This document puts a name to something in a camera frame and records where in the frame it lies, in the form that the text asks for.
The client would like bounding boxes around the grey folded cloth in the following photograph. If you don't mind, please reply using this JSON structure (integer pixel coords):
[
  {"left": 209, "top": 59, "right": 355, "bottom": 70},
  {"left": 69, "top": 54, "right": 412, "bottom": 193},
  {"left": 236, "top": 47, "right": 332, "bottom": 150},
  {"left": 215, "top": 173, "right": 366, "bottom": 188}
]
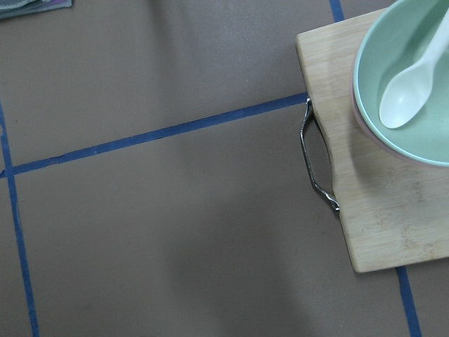
[{"left": 1, "top": 0, "right": 73, "bottom": 20}]

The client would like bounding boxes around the white spoon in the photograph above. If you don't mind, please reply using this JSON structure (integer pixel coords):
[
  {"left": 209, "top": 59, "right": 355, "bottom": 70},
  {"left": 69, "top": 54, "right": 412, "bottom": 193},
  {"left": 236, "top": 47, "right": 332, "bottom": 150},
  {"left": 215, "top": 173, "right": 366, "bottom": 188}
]
[{"left": 379, "top": 14, "right": 448, "bottom": 129}]

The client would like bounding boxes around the green bowl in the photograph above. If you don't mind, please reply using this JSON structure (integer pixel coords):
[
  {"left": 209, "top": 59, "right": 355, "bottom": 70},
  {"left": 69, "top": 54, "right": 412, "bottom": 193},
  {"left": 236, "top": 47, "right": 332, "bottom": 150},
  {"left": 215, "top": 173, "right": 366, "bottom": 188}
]
[{"left": 353, "top": 1, "right": 448, "bottom": 167}]

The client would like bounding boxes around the wooden cutting board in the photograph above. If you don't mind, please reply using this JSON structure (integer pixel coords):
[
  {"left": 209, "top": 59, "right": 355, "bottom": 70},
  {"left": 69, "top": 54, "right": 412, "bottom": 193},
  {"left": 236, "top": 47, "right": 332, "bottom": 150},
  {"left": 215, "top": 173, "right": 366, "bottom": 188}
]
[{"left": 297, "top": 11, "right": 448, "bottom": 272}]

